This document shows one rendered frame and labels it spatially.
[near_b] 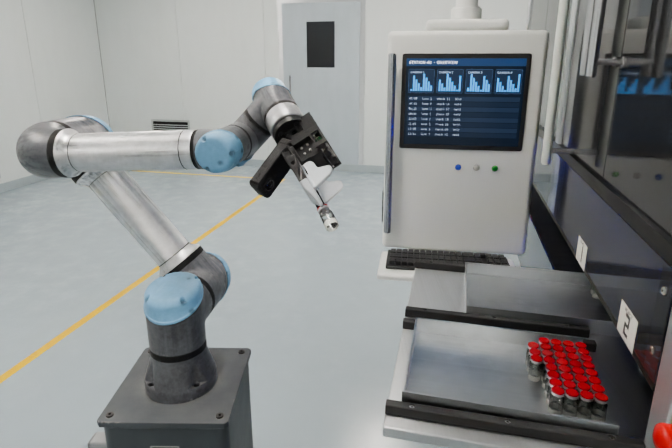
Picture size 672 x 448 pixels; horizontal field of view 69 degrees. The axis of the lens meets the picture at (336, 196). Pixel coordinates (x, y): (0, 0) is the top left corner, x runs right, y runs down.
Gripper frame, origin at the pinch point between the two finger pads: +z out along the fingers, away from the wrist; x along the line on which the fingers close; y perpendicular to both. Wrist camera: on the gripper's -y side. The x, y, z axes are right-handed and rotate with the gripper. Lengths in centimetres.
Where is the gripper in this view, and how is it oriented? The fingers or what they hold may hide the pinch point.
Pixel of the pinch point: (318, 206)
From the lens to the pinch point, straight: 83.0
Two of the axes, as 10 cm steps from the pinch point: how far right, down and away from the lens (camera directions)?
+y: 8.4, -5.3, -0.5
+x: 3.8, 5.3, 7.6
